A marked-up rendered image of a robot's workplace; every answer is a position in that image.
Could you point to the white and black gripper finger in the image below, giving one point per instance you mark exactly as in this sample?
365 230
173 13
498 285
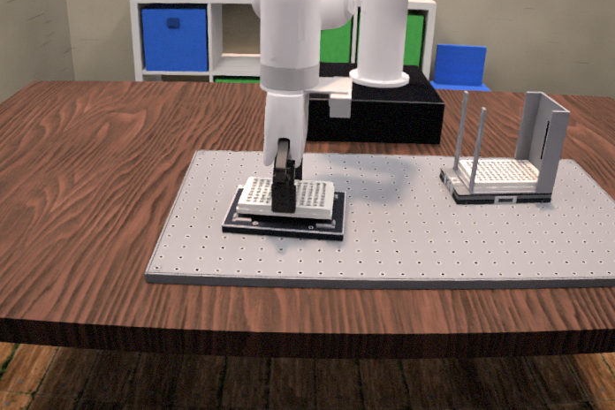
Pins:
283 190
298 170

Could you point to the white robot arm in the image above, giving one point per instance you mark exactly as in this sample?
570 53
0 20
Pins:
290 65

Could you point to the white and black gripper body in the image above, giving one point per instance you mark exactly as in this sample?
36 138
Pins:
286 116

